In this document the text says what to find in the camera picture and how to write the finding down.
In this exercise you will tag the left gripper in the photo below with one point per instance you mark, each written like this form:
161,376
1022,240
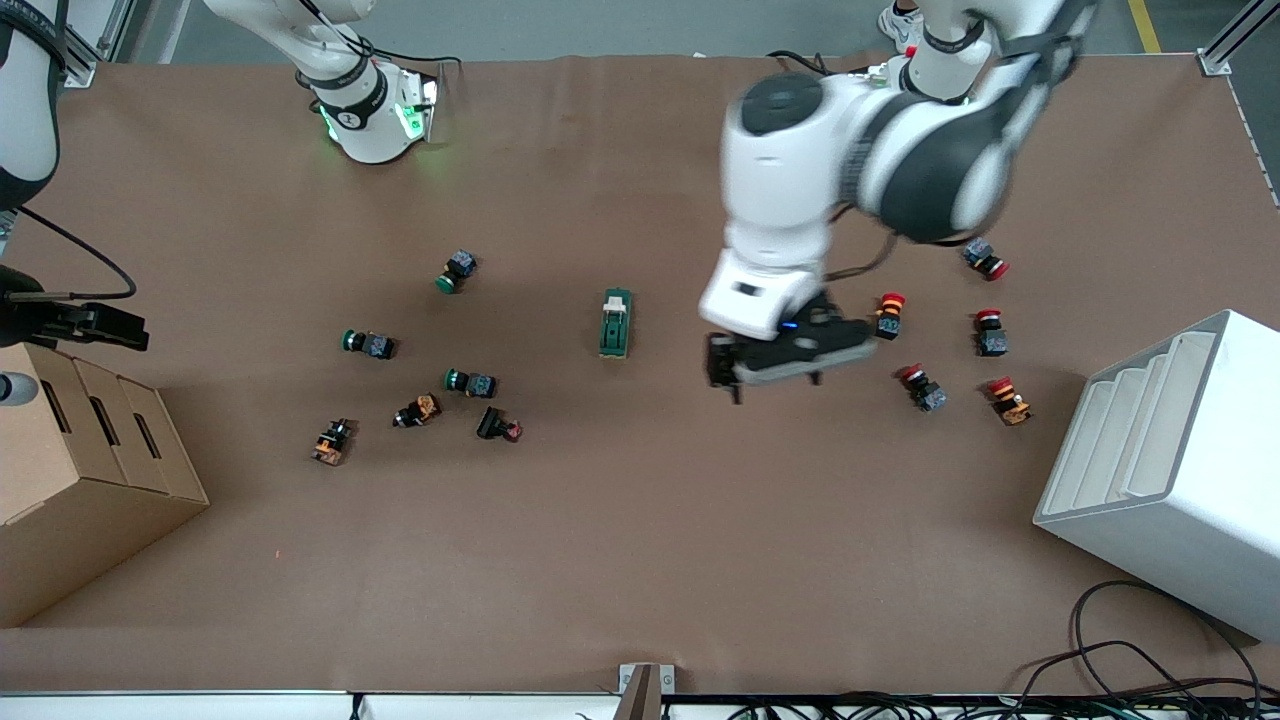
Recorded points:
822,322

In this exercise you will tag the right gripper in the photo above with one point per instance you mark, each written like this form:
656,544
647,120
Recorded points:
40,322

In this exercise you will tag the green load switch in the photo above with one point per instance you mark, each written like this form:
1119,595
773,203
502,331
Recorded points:
616,325

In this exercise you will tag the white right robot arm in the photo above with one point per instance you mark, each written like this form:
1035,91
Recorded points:
365,120

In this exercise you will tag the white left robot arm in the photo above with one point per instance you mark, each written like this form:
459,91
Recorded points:
800,170

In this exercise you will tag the red mushroom button orange block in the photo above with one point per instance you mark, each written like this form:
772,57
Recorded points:
1010,403
890,318

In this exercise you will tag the red mushroom button blue block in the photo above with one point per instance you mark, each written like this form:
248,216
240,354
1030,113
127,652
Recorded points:
925,390
988,262
991,338

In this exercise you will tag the brown paper table cover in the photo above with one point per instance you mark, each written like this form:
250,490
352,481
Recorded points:
700,520

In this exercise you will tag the brown cardboard box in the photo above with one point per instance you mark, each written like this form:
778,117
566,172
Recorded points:
90,500

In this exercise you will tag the black pushbutton orange block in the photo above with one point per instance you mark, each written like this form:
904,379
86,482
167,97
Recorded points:
332,443
420,410

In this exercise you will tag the green pushbutton blue block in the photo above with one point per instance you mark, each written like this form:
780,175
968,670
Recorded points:
472,383
372,345
457,270

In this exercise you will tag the black pushbutton pink tip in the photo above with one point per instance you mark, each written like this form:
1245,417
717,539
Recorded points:
492,424

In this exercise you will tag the white shoe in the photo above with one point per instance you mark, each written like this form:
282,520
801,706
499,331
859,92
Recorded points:
900,25

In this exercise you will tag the white stepped plastic rack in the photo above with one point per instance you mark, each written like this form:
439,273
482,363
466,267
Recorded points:
1190,500

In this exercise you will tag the aluminium frame profile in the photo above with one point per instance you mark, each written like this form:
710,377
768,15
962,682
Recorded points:
90,45
1235,45

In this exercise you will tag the grey metal bracket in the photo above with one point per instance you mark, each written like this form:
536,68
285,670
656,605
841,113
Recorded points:
645,685

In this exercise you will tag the white table edge rail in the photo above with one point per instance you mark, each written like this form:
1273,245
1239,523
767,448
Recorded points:
200,707

